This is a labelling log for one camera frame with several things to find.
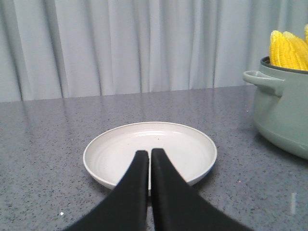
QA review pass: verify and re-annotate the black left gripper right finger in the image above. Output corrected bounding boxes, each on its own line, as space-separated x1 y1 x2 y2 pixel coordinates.
151 148 249 231

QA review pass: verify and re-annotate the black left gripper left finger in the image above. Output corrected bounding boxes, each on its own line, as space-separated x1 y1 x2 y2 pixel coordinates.
66 151 149 231

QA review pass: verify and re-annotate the yellow corn cob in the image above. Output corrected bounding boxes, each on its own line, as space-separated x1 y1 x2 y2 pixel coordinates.
283 31 308 71
269 30 297 69
304 24 308 44

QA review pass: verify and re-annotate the white round plate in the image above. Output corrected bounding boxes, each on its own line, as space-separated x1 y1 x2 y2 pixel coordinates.
83 121 218 189

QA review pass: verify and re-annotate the green electric cooking pot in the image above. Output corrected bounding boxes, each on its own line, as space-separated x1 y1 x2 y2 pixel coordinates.
243 57 308 159

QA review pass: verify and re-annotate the grey pleated curtain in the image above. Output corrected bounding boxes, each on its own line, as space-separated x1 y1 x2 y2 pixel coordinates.
0 0 308 102

